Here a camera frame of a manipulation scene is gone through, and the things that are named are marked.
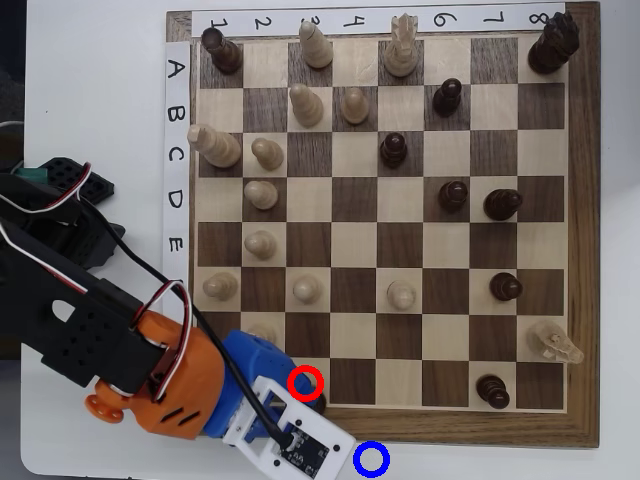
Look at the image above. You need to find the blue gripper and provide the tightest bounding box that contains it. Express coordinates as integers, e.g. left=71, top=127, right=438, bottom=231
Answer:
left=201, top=328, right=317, bottom=442

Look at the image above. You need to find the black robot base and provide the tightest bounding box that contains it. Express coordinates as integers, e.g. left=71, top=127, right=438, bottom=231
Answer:
left=42, top=156, right=126, bottom=271

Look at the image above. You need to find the light wooden rook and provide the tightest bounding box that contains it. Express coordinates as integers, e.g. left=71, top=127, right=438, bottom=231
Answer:
left=246, top=324, right=279, bottom=347

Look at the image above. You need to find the light wooden pawn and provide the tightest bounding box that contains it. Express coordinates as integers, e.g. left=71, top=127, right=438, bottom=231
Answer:
left=242, top=179, right=280, bottom=211
left=291, top=274, right=323, bottom=305
left=340, top=87, right=372, bottom=126
left=242, top=229, right=278, bottom=261
left=250, top=137, right=286, bottom=173
left=386, top=279, right=418, bottom=311

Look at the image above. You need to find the light pawn row F left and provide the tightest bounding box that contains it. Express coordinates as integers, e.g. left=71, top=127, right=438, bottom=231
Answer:
left=201, top=271, right=241, bottom=303

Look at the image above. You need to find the wooden chessboard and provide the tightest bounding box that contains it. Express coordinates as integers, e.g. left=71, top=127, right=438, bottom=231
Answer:
left=160, top=1, right=601, bottom=450

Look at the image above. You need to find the light bishop row C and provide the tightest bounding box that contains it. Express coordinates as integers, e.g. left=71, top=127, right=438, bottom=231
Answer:
left=186, top=124, right=243, bottom=170

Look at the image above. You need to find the white paper strip with letters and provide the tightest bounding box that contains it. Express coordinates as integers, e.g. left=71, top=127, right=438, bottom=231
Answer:
left=160, top=39, right=192, bottom=314

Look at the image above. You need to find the dark wooden bishop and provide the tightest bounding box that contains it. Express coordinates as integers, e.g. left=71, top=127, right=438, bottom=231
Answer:
left=482, top=188, right=525, bottom=223

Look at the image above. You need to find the light wooden bishop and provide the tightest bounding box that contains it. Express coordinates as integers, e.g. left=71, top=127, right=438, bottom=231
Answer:
left=298, top=20, right=335, bottom=70
left=288, top=82, right=326, bottom=129

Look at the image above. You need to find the dark wooden rook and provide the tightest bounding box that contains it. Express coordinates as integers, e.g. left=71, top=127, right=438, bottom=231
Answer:
left=200, top=27, right=245, bottom=76

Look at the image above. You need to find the green plastic connector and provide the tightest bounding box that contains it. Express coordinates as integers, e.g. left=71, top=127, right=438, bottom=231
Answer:
left=13, top=166, right=49, bottom=187

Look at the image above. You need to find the white paper strip with numbers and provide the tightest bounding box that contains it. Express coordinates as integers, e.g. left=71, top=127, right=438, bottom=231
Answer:
left=191, top=2, right=567, bottom=37

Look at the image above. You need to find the dark wooden queen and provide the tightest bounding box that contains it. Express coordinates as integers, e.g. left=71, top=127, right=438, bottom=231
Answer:
left=527, top=9, right=581, bottom=76

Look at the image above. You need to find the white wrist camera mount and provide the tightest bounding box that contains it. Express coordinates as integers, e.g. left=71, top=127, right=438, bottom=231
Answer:
left=221, top=374, right=359, bottom=480

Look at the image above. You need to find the white red servo wire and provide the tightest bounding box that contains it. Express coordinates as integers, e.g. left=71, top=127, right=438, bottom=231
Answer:
left=0, top=159, right=94, bottom=214
left=0, top=222, right=194, bottom=404

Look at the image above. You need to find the black camera cable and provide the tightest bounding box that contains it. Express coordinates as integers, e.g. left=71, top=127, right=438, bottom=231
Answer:
left=74, top=194, right=301, bottom=451

